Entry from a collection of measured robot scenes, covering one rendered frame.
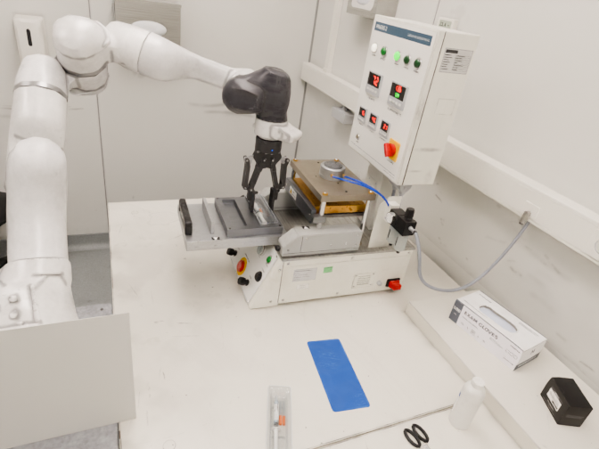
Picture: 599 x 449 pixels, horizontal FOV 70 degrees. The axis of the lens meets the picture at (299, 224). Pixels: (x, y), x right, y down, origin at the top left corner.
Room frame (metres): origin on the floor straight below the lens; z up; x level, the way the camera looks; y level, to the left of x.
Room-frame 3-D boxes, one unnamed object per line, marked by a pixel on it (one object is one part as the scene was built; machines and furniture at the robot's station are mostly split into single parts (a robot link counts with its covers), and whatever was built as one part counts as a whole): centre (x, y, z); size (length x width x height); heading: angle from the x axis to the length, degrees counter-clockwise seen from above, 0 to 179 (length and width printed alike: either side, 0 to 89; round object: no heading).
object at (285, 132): (1.15, 0.10, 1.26); 0.13 x 0.12 x 0.05; 25
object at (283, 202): (1.35, 0.05, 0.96); 0.25 x 0.05 x 0.07; 115
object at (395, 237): (1.11, -0.28, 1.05); 0.15 x 0.05 x 0.15; 25
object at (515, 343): (0.99, -0.61, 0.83); 0.23 x 0.12 x 0.07; 37
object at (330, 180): (1.25, -0.11, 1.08); 0.31 x 0.24 x 0.13; 25
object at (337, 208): (1.25, -0.08, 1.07); 0.22 x 0.17 x 0.10; 25
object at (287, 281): (1.24, -0.07, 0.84); 0.53 x 0.37 x 0.17; 115
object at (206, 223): (1.13, 0.21, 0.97); 0.30 x 0.22 x 0.08; 115
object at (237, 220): (1.15, 0.16, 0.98); 0.20 x 0.17 x 0.03; 25
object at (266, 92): (1.15, 0.17, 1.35); 0.18 x 0.10 x 0.13; 94
